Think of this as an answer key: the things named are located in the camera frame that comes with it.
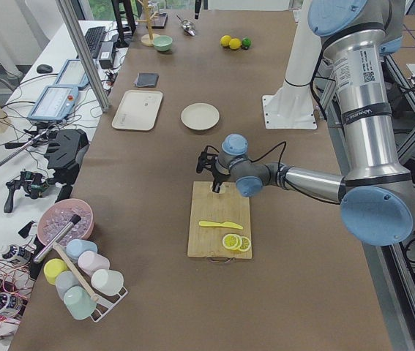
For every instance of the green lime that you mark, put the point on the green lime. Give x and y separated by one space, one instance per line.
246 43

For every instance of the lemon slice back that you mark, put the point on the lemon slice back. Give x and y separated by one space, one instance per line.
245 244

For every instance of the white cup rack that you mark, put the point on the white cup rack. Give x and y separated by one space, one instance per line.
106 304

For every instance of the teach pendant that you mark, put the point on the teach pendant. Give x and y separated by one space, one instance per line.
54 104
72 73

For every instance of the wooden cup tree stand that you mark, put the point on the wooden cup tree stand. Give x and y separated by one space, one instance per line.
150 12

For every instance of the yellow lemon outer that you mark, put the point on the yellow lemon outer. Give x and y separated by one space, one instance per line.
225 40

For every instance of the aluminium frame post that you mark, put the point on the aluminium frame post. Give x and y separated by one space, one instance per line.
79 42

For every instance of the lemon slice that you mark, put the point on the lemon slice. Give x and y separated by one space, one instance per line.
245 244
232 241

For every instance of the yellow cup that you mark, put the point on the yellow cup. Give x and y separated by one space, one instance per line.
53 268

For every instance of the teach pendant far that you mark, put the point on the teach pendant far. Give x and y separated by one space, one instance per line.
72 73

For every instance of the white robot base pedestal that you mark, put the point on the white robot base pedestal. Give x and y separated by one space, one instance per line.
291 107

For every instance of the yellow lemon near lime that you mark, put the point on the yellow lemon near lime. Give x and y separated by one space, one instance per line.
235 44

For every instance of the mint green bowl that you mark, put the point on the mint green bowl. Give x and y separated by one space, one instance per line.
162 43

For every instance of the cream rectangular tray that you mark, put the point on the cream rectangular tray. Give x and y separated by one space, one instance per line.
138 110

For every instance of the bamboo cutting board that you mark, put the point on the bamboo cutting board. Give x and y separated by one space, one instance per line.
206 242

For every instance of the black computer mouse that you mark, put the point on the black computer mouse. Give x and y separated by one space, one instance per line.
44 69

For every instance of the teach pendant near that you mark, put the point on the teach pendant near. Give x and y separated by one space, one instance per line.
54 104

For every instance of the white cup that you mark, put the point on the white cup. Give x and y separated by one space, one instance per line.
107 281

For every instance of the black keyboard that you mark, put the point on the black keyboard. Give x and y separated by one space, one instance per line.
94 37

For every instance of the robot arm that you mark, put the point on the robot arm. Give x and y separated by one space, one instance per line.
377 195

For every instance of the metal scoop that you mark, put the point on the metal scoop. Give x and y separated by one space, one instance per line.
187 26

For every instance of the blue cup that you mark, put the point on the blue cup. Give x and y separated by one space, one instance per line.
76 247

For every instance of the grey cup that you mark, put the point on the grey cup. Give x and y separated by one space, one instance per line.
64 281

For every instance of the yellow plastic knife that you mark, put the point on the yellow plastic knife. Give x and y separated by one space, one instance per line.
226 224

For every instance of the pink cup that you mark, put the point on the pink cup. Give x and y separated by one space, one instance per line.
90 262

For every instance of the lemon slice front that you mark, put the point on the lemon slice front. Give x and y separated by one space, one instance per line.
232 241

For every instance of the mint cup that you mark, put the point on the mint cup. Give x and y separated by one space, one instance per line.
79 303

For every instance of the metal muddler black tip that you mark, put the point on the metal muddler black tip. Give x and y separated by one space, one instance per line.
39 257

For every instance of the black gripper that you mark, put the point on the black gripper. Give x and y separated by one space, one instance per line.
218 177

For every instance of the grey folded cloth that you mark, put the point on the grey folded cloth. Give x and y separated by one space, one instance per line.
146 80

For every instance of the cream round plate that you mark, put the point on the cream round plate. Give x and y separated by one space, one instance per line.
200 116

